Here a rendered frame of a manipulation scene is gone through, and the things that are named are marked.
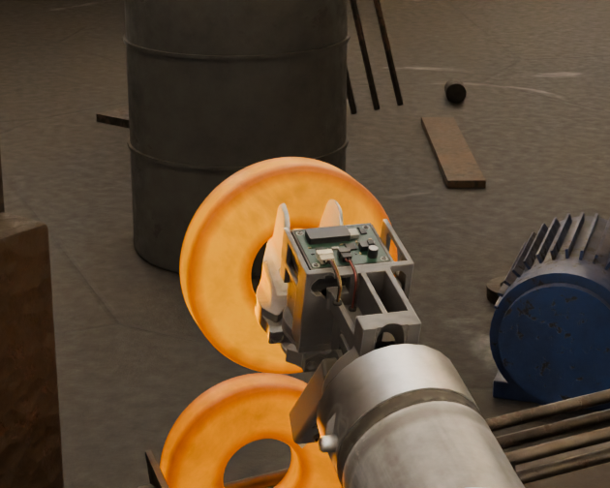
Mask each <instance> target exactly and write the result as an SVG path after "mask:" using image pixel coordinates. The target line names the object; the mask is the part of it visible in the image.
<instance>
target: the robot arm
mask: <svg viewBox="0 0 610 488"><path fill-rule="evenodd" d="M391 239H392V241H393V243H394V244H395V246H396V248H397V249H398V251H399V253H400V254H401V261H394V260H393V258H392V256H391V255H390V254H389V249H390V242H391ZM413 267H414V263H413V261H412V259H411V257H410V255H409V254H408V252H407V250H406V249H405V247H404V245H403V244H402V242H401V240H400V239H399V237H398V236H397V234H396V232H395V231H394V229H393V227H392V226H391V225H390V223H389V222H388V220H387V219H382V225H381V237H380V236H379V235H378V233H377V231H376V229H375V228H374V226H373V225H372V224H371V223H367V224H356V225H345V226H344V224H343V212H342V209H341V206H340V205H339V203H338V201H337V200H335V199H330V200H329V201H328V203H327V205H326V207H325V210H324V213H323V216H322V218H321V221H320V226H319V227H318V228H312V229H290V217H289V212H288V209H287V206H286V205H285V204H284V203H282V204H281V205H280V206H279V208H278V213H277V218H276V224H275V229H274V233H273V237H271V238H270V239H269V240H268V241H267V244H266V249H265V253H264V257H263V262H262V271H261V278H260V281H259V286H258V289H257V294H256V306H255V311H256V317H257V319H258V322H259V324H260V326H261V327H262V329H263V330H264V331H265V332H266V334H267V337H268V343H269V344H280V345H281V348H282V350H283V352H284V353H285V354H286V361H287V362H288V363H291V364H294V365H296V366H298V367H300V368H302V370H303V372H304V373H307V372H315V371H316V372H315V374H314V375H313V376H312V377H311V379H310V381H309V382H308V384H307V385H306V387H305V388H304V390H303V392H302V393H301V395H300V396H299V398H298V400H297V401H296V403H295V404H294V406H293V407H292V409H291V411H290V427H291V432H292V439H293V441H294V442H295V443H297V444H302V443H311V442H317V443H318V445H319V450H320V451H321V452H323V453H324V452H327V453H328V455H329V458H330V460H331V462H332V464H333V467H334V469H335V471H336V473H337V475H338V478H339V481H340V483H341V485H342V488H525V486H524V485H523V483H522V482H521V480H520V478H519V477H518V475H517V474H516V472H515V470H514V469H513V468H512V466H511V464H510V463H509V461H508V459H507V457H506V456H505V454H504V452H503V450H502V448H501V446H500V445H499V443H498V441H497V440H496V438H495V436H494V434H493V433H492V431H491V429H490V428H489V426H488V424H487V423H486V421H485V419H484V418H483V416H482V414H481V412H480V411H479V409H478V407H477V405H476V403H475V401H474V399H473V397H472V395H471V393H470V392H469V390H468V389H467V387H466V386H465V384H464V382H463V381H462V379H461V377H460V375H459V374H458V372H457V370H456V369H455V367H454V366H453V364H452V363H451V361H450V360H449V358H447V357H446V356H445V355H444V354H442V353H441V352H440V351H436V350H434V349H432V348H429V347H427V346H423V345H419V344H418V341H419V335H420V329H421V321H420V320H419V318H418V316H417V314H416V313H415V311H414V309H413V308H412V305H411V303H410V302H409V296H410V290H411V284H412V273H413ZM394 275H395V277H394Z"/></svg>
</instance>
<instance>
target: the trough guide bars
mask: <svg viewBox="0 0 610 488"><path fill-rule="evenodd" d="M607 403H610V389H606V390H602V391H598V392H595V393H591V394H587V395H582V396H578V397H574V398H570V399H566V400H562V401H559V402H555V403H551V404H547V405H543V406H539V407H535V408H531V409H526V410H522V411H518V412H512V413H508V414H504V415H500V416H496V417H492V418H488V419H485V421H486V423H487V424H488V426H489V428H490V429H491V431H492V432H494V431H498V430H502V429H505V428H509V427H514V426H518V425H522V424H526V423H530V422H534V421H538V420H541V419H545V418H549V417H553V416H557V415H561V414H565V413H569V412H576V411H580V410H583V409H587V408H591V407H595V406H599V405H603V404H607ZM609 422H610V409H608V410H604V411H600V412H593V413H589V414H585V415H581V416H577V417H573V418H570V419H566V420H562V421H558V422H554V423H550V424H546V425H542V426H538V427H534V428H531V429H527V430H523V431H519V432H515V433H511V434H507V435H503V436H499V437H496V440H497V441H498V443H499V445H500V446H501V448H502V449H506V448H510V447H513V446H517V445H521V444H525V443H529V442H536V441H540V440H544V439H548V438H552V437H556V436H559V435H563V434H567V433H571V432H575V431H579V430H583V429H587V428H591V427H595V426H598V425H602V424H606V423H609ZM604 442H610V427H606V428H602V429H598V430H594V431H591V432H587V433H583V434H579V435H575V436H571V437H567V438H563V439H559V440H555V441H551V442H545V443H541V444H537V445H534V446H530V447H526V448H522V449H518V450H514V451H510V452H507V453H505V456H506V457H507V459H508V461H509V463H510V464H511V466H512V468H513V469H514V470H515V472H516V474H517V475H518V477H519V478H520V480H521V482H522V483H523V484H527V483H530V482H534V481H538V480H541V479H545V478H549V477H553V476H556V475H560V474H564V473H571V472H575V471H578V470H582V469H586V468H589V467H593V466H597V465H601V464H604V463H608V462H610V447H608V448H604V449H601V450H597V451H593V452H589V453H585V454H581V455H577V456H574V457H570V458H566V459H563V460H559V461H555V462H551V463H547V464H543V465H540V466H536V467H532V468H528V469H524V470H521V471H516V468H515V466H516V465H520V464H523V463H527V462H531V461H534V460H538V459H542V458H546V457H550V456H554V455H558V454H562V453H565V452H568V451H572V450H576V449H580V448H584V447H588V446H592V445H596V444H600V443H604ZM288 470H289V468H286V469H282V470H278V471H275V472H271V473H264V474H260V475H256V476H251V477H247V478H243V479H239V480H235V481H232V482H228V483H224V487H225V488H268V487H272V486H276V485H277V484H278V483H279V482H280V481H281V480H282V479H283V478H284V477H285V475H286V473H287V472H288Z"/></svg>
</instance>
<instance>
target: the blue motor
mask: <svg viewBox="0 0 610 488"><path fill-rule="evenodd" d="M597 217H598V213H595V216H594V217H593V216H584V212H581V214H580V216H579V217H573V218H571V216H570V213H568V214H566V217H565V219H564V220H562V221H558V219H557V217H556V218H554V219H553V221H552V223H551V225H550V227H549V228H547V227H546V225H545V224H542V225H541V227H540V229H539V231H538V233H537V234H536V233H535V232H533V233H532V234H531V236H530V238H529V240H528V242H526V241H525V243H524V245H523V246H522V248H521V250H520V252H519V254H518V256H517V258H516V260H515V262H514V263H513V264H512V266H511V268H510V270H509V272H508V274H507V276H506V277H505V279H504V281H503V285H502V286H501V288H500V290H499V292H498V296H499V299H498V300H497V302H496V304H495V307H494V309H496V311H495V313H494V316H493V318H492V321H491V327H490V347H491V352H492V355H493V358H494V361H495V363H496V365H497V367H498V369H499V371H498V373H497V375H496V376H495V379H494V381H493V397H494V398H502V399H509V400H517V401H524V402H532V403H538V404H540V405H542V406H543V405H547V404H551V403H555V402H559V401H562V400H566V399H570V398H574V397H578V396H582V395H587V394H591V393H595V392H598V391H602V390H606V389H610V217H609V220H605V219H602V218H597ZM608 409H610V403H607V404H603V405H599V406H595V407H591V408H587V409H585V410H592V411H604V410H608Z"/></svg>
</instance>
